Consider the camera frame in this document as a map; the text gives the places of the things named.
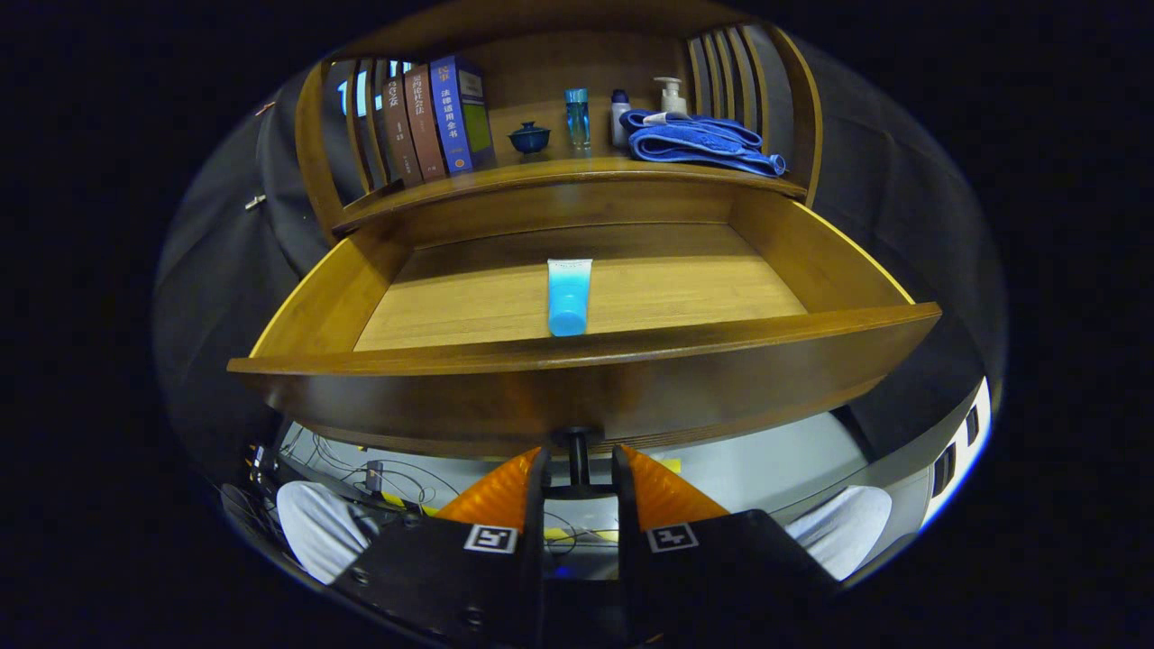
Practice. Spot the white slotted panel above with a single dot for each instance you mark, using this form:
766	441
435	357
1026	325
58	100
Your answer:
960	451

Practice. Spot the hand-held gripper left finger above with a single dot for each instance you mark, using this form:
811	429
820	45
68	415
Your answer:
478	577

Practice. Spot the white pump bottle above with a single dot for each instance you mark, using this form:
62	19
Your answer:
672	97

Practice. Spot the dark blue lidded teacup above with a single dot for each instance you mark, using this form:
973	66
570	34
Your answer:
529	139

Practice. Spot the light blue tube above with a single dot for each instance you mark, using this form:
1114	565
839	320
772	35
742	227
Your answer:
570	302

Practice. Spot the folded blue towel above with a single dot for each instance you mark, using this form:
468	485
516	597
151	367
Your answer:
694	144

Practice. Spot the wooden cabinet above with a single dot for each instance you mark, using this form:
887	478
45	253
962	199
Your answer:
541	63

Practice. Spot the yellow black striped tape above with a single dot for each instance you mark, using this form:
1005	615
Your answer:
401	500

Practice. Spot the wooden countertop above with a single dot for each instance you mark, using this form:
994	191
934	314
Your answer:
559	167

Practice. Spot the blue book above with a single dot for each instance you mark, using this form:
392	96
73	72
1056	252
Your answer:
451	113

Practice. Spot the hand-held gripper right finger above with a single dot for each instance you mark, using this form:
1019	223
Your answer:
703	577

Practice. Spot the wooden drawer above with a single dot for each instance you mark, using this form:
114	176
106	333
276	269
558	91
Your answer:
631	397

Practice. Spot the person's right leg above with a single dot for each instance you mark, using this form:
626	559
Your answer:
843	532

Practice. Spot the person's left leg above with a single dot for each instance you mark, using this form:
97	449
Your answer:
320	532

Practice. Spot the blue glass bottle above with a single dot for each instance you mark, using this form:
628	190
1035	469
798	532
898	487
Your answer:
577	117

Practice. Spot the silver clip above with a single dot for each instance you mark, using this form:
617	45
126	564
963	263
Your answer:
255	200

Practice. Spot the reddish brown book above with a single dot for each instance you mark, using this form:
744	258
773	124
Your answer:
424	122

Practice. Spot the white bottle with blue cap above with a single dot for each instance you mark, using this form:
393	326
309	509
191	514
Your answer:
620	122

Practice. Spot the person's leg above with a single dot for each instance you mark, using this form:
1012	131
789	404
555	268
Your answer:
843	532
320	532

